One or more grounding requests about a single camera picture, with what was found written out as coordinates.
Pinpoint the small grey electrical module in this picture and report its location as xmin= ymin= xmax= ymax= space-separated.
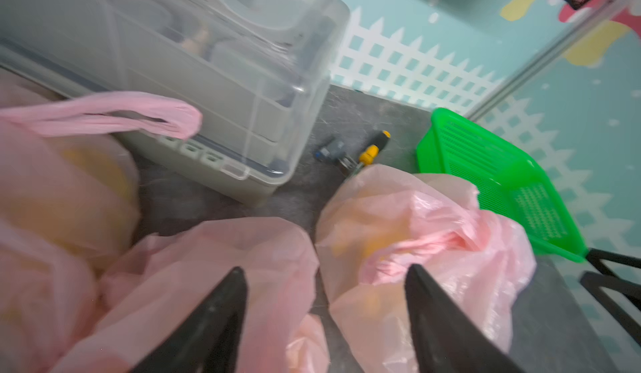
xmin=314 ymin=138 xmax=357 ymax=175

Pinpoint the pink plastic bag back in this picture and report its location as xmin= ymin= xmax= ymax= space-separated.
xmin=315 ymin=164 xmax=536 ymax=372

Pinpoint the green plastic basket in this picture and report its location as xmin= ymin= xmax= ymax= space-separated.
xmin=417 ymin=108 xmax=588 ymax=263

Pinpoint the yellow black handled screwdriver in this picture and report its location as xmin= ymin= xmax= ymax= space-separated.
xmin=351 ymin=130 xmax=391 ymax=176

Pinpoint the pink plastic bag front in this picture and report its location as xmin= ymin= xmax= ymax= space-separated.
xmin=1 ymin=80 xmax=202 ymax=372

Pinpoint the pink plastic bag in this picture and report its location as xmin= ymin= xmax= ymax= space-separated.
xmin=315 ymin=164 xmax=536 ymax=372
xmin=1 ymin=80 xmax=202 ymax=372
xmin=54 ymin=217 xmax=330 ymax=372

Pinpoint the clear lidded storage box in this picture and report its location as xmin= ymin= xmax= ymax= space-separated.
xmin=1 ymin=0 xmax=350 ymax=206

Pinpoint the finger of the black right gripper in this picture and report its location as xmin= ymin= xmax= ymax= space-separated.
xmin=579 ymin=272 xmax=640 ymax=346
xmin=585 ymin=248 xmax=641 ymax=276

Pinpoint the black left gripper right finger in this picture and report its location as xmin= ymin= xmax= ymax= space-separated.
xmin=404 ymin=264 xmax=522 ymax=372

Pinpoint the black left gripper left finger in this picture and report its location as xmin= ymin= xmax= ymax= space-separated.
xmin=131 ymin=266 xmax=248 ymax=372

